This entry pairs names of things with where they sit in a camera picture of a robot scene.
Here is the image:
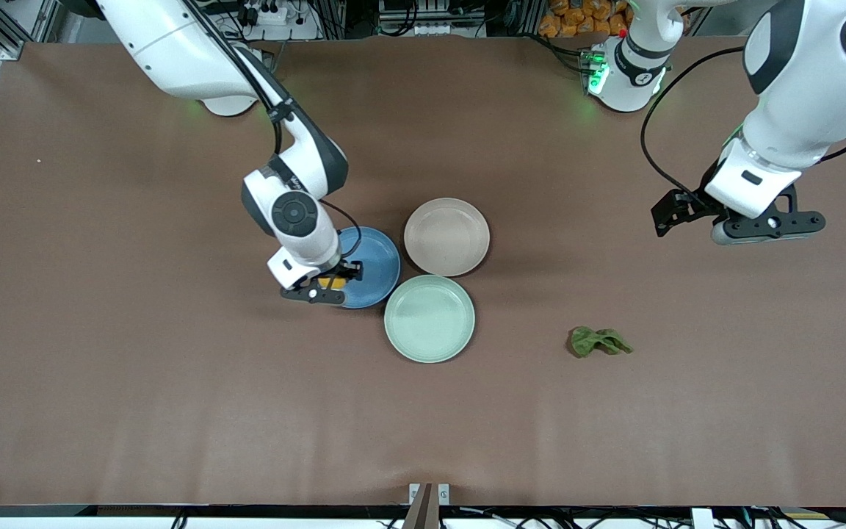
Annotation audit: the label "mint green plate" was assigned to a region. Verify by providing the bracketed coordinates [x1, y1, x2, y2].
[383, 274, 477, 364]

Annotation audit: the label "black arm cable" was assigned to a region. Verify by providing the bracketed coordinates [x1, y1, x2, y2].
[641, 46, 751, 203]
[181, 0, 362, 259]

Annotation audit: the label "blue plate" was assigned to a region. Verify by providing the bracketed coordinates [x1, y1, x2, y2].
[335, 226, 402, 310]

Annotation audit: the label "black base cables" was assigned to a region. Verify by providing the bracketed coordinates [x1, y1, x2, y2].
[533, 33, 591, 74]

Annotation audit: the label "white electronics box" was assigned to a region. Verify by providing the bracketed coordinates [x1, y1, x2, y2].
[379, 0, 486, 36]

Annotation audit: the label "metal table edge bracket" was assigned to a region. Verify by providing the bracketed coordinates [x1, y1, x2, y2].
[408, 482, 451, 506]

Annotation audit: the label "beige plate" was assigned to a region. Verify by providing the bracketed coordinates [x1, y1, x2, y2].
[403, 197, 491, 278]

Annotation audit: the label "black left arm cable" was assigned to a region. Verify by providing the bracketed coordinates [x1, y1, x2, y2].
[641, 46, 751, 203]

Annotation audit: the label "black cable bundle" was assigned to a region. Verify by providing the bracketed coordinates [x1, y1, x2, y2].
[753, 491, 846, 529]

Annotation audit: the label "orange snack bags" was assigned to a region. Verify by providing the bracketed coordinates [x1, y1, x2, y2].
[538, 0, 633, 39]

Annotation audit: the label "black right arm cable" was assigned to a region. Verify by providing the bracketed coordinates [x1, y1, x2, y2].
[181, 0, 362, 259]

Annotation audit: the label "white power strip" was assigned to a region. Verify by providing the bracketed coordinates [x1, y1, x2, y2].
[236, 0, 293, 26]

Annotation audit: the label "green lettuce leaf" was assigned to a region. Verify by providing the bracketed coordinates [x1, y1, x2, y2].
[568, 325, 634, 359]

